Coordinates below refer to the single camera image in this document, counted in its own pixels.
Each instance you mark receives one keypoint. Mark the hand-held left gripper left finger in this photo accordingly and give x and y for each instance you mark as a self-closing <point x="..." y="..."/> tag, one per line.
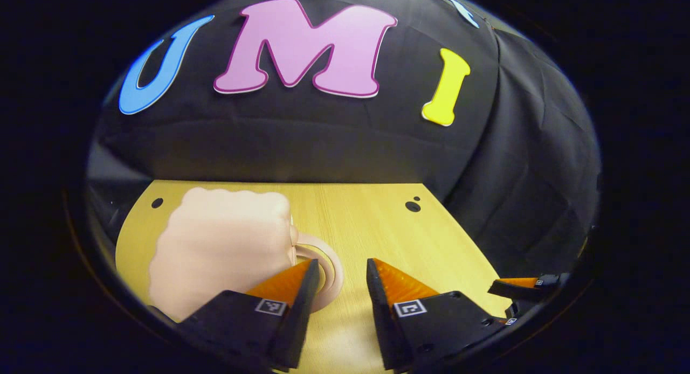
<point x="299" y="320"/>

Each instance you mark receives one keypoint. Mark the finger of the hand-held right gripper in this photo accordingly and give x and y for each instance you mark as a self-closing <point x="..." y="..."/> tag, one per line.
<point x="520" y="289"/>
<point x="517" y="312"/>

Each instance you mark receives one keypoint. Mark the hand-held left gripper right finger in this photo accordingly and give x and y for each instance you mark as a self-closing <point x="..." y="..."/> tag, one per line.
<point x="380" y="320"/>

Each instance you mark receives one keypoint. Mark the black backdrop cloth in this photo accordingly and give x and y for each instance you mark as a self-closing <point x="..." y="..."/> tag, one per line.
<point x="334" y="142"/>

